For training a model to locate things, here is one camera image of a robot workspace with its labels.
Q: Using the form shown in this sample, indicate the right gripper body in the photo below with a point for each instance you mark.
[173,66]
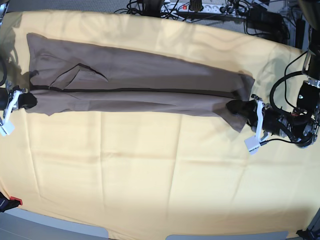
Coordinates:
[6,96]

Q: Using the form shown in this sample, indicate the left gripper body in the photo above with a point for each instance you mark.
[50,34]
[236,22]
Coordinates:
[273,122]

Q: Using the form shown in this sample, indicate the brown T-shirt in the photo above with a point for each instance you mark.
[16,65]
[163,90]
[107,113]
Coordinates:
[67,76]

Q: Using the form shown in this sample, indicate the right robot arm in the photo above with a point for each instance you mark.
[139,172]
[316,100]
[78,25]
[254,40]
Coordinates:
[4,5]

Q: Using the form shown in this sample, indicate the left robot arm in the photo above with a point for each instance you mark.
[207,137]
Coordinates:
[302,124]

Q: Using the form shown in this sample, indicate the black vertical power strip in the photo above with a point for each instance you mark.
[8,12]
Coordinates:
[299,33]

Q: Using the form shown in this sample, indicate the red black clamp left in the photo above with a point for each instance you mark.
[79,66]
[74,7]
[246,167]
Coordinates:
[9,203]

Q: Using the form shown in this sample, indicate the white power strip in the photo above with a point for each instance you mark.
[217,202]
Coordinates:
[206,8]

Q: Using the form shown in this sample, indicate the yellow table cloth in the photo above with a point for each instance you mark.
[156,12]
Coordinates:
[146,176]

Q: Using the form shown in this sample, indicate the black clamp right corner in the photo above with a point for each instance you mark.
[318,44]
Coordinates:
[309,234]

